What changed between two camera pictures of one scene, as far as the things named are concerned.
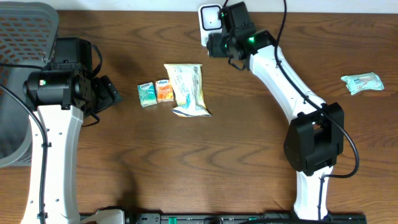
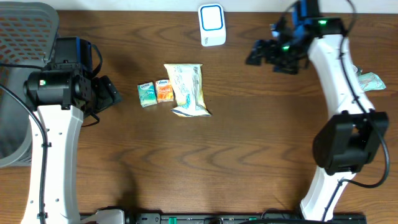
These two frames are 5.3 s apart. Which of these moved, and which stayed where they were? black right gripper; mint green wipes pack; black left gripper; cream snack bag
Moved: black right gripper
Stayed: mint green wipes pack; cream snack bag; black left gripper
